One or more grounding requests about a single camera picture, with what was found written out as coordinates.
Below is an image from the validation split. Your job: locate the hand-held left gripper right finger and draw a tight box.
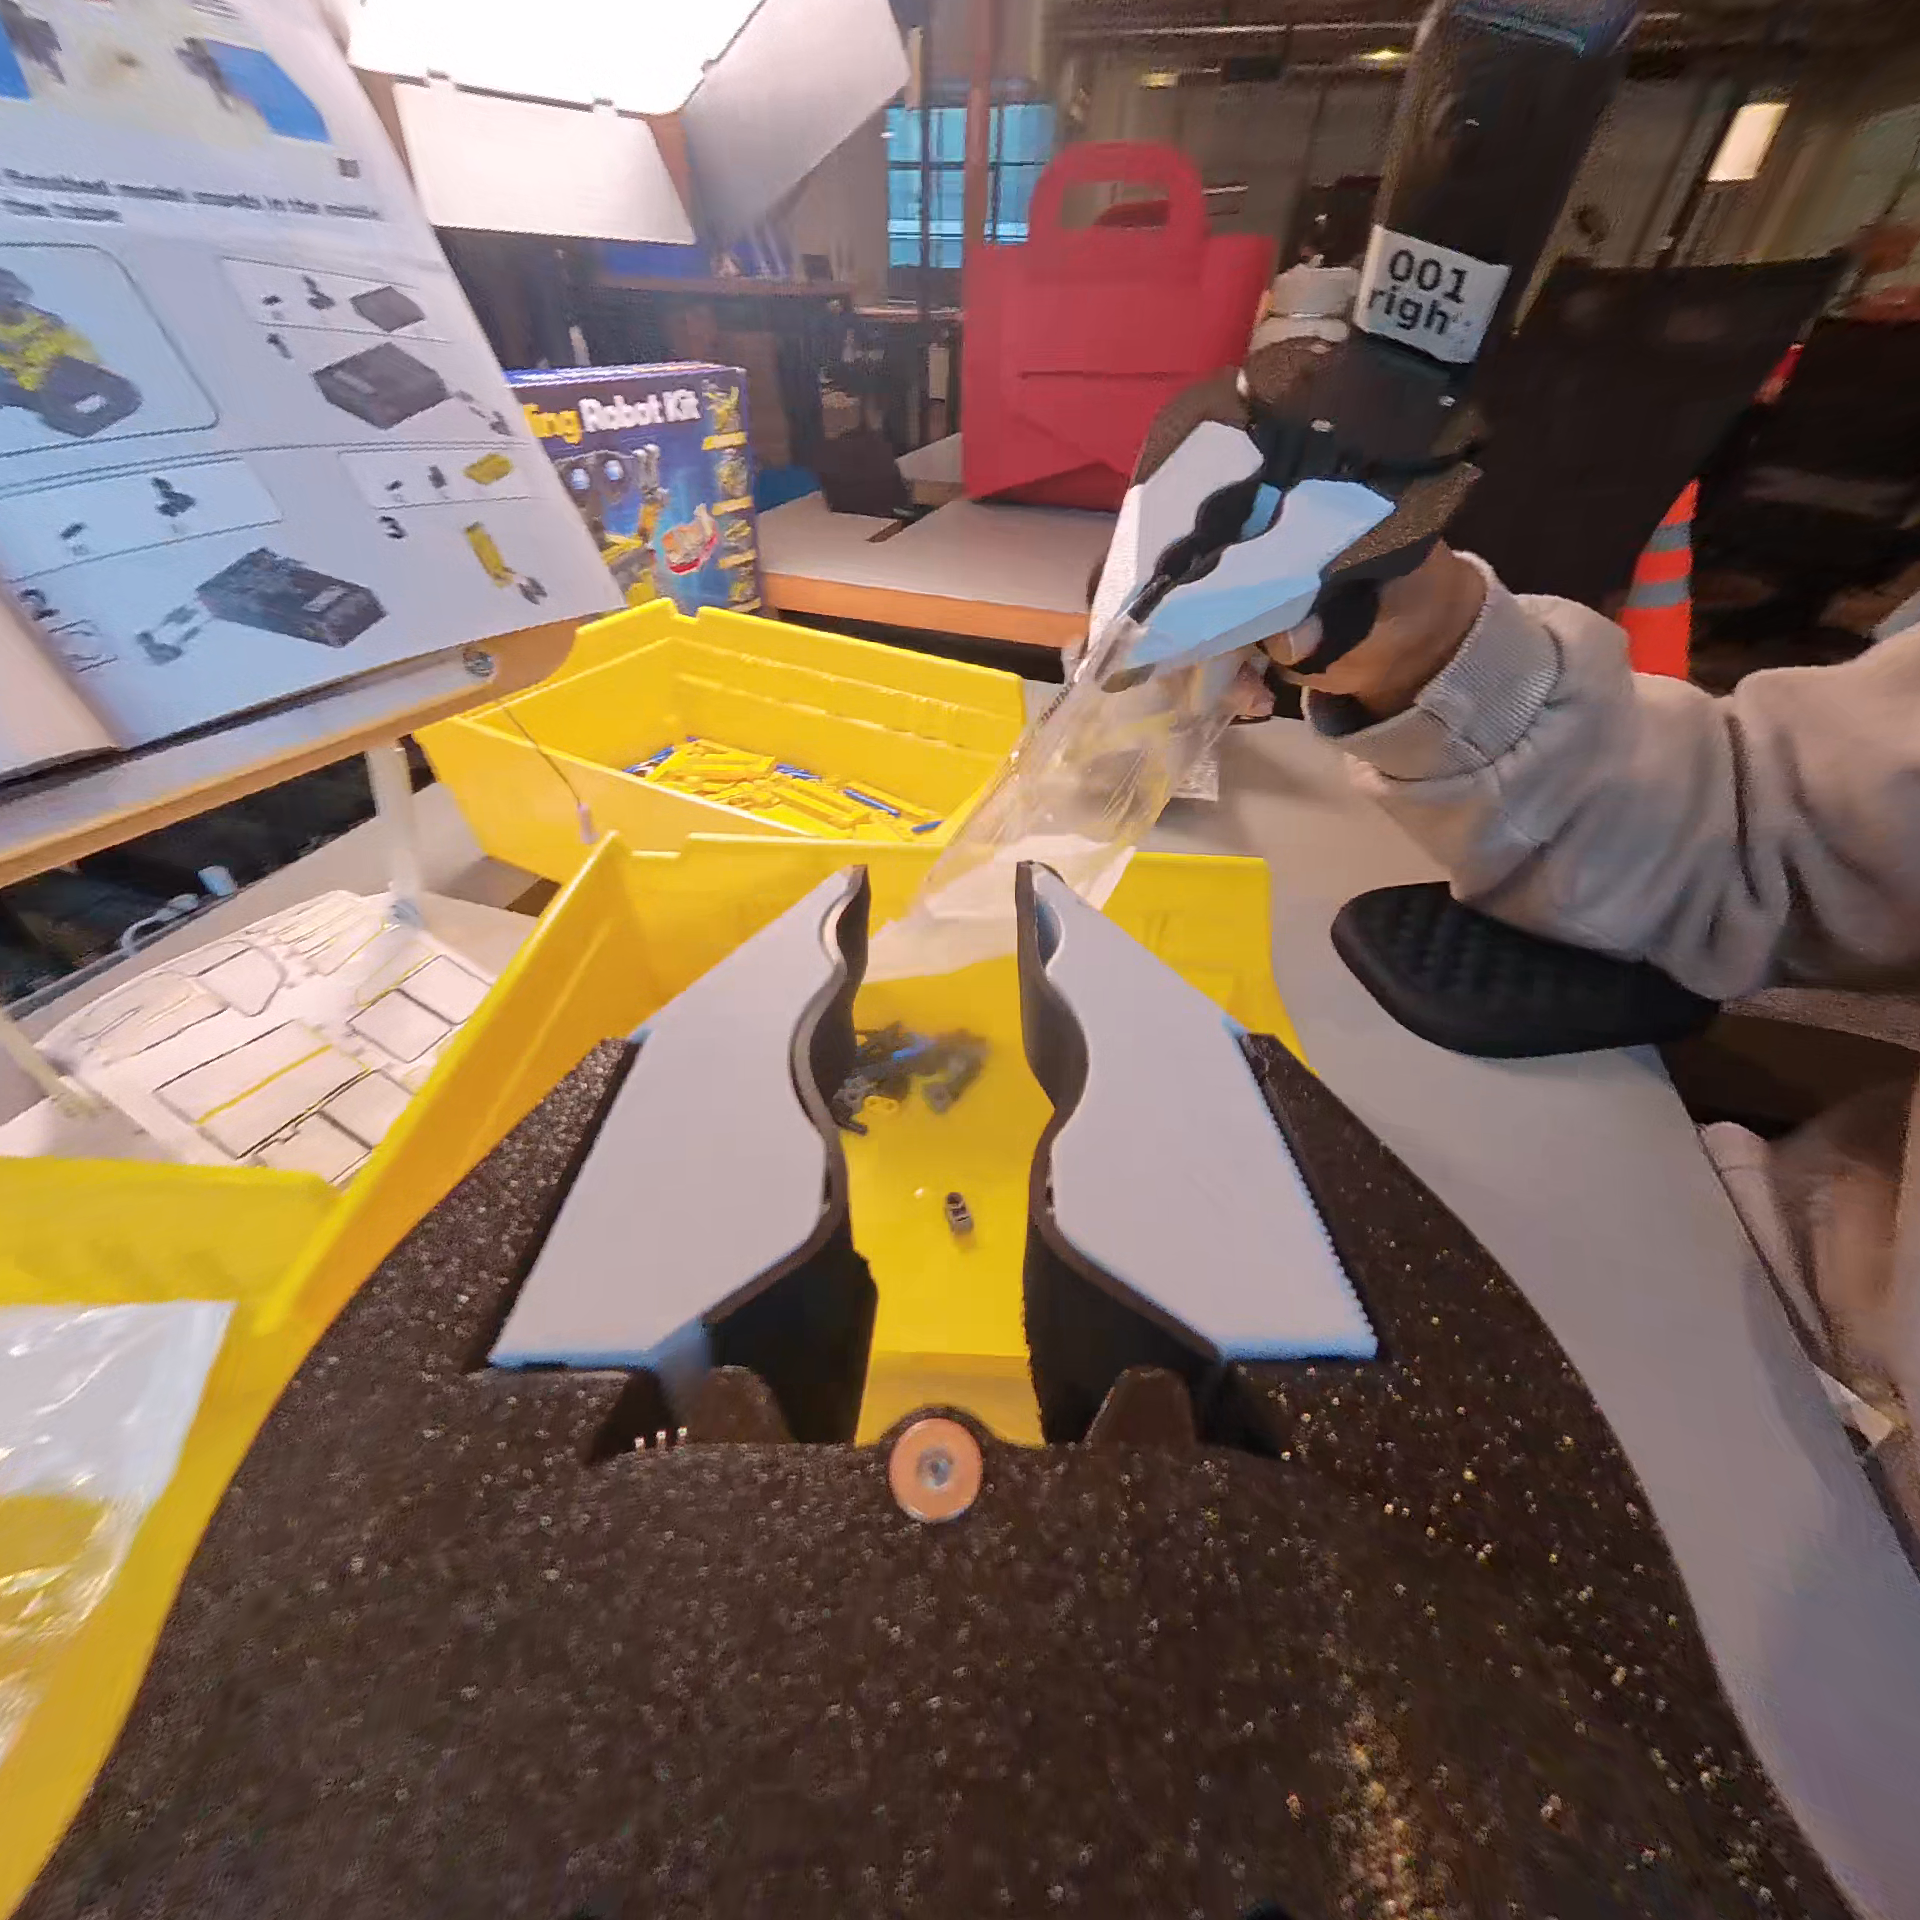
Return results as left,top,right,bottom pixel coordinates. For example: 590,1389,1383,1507
1015,859,1379,1450

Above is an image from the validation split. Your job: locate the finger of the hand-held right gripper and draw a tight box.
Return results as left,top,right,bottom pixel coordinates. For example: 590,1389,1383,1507
1114,477,1400,694
1117,421,1269,619

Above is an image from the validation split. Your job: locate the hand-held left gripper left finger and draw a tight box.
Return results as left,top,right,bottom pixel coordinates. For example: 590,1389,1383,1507
487,861,876,1450

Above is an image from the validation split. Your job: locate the person's right forearm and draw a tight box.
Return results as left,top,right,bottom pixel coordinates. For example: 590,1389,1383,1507
1318,555,1920,998

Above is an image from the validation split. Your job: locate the grey desk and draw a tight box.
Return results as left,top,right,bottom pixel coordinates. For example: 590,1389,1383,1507
0,682,1920,1920

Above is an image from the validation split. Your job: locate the person's right hand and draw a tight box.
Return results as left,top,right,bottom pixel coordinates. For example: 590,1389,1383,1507
1237,543,1504,732

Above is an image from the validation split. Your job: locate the red tote bag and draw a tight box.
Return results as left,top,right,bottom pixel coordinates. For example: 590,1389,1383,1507
959,142,1277,514

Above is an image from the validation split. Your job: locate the pile of small mixed pieces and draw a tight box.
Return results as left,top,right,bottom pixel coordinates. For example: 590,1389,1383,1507
829,1019,995,1238

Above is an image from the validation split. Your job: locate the black office chair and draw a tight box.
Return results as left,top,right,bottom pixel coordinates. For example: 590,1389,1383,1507
1447,255,1846,601

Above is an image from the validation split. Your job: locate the black chair armrest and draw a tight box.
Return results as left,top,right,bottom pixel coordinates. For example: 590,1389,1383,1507
1333,883,1719,1059

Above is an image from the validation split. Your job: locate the orange traffic cone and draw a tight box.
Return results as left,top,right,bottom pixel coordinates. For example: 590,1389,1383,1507
1621,479,1701,682

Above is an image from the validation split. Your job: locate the white sticker sheet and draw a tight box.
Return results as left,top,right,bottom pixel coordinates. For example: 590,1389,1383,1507
46,892,500,1186

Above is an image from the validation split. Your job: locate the pile of yellow building parts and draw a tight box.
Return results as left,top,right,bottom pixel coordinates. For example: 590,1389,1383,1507
622,735,946,841

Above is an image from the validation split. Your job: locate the blue robot kit box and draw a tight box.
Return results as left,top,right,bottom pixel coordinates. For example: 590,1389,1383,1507
503,363,767,618

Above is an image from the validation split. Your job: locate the open white cardboard box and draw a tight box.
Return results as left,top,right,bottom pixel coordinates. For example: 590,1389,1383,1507
346,0,916,289

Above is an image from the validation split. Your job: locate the instruction manual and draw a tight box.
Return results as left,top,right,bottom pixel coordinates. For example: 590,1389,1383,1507
0,0,628,781

